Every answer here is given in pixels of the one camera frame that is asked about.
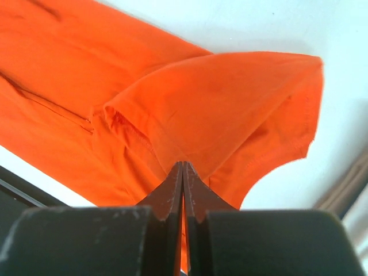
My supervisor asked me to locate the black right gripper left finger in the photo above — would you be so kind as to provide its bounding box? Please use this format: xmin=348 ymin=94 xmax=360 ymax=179
xmin=139 ymin=162 xmax=183 ymax=275

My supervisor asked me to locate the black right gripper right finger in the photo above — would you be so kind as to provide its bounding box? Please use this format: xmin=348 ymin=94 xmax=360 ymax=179
xmin=183 ymin=162 xmax=236 ymax=275

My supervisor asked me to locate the orange t-shirt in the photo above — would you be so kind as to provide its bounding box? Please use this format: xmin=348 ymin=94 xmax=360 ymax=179
xmin=1 ymin=1 xmax=323 ymax=208

